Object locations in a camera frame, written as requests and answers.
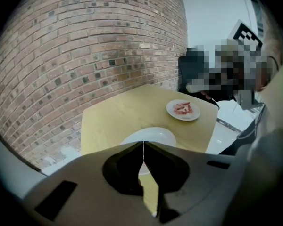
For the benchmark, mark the black office chair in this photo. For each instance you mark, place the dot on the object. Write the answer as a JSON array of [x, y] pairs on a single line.
[[186, 69]]

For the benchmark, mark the small white plate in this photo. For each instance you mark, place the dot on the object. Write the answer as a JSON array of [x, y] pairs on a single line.
[[193, 116]]

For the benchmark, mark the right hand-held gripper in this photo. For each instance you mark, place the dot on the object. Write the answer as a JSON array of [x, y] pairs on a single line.
[[246, 35]]

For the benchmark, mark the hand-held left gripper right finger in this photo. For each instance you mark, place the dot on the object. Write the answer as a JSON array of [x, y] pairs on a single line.
[[169, 171]]

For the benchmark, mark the large white plate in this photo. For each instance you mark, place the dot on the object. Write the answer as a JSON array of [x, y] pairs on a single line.
[[153, 135]]

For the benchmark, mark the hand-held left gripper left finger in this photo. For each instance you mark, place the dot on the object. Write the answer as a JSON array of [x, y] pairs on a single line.
[[122, 171]]

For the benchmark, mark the pile of pink shrimp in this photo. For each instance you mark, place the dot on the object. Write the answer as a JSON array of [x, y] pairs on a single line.
[[182, 108]]

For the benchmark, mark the person's grey shirt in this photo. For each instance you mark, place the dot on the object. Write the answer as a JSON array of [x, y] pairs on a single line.
[[273, 145]]

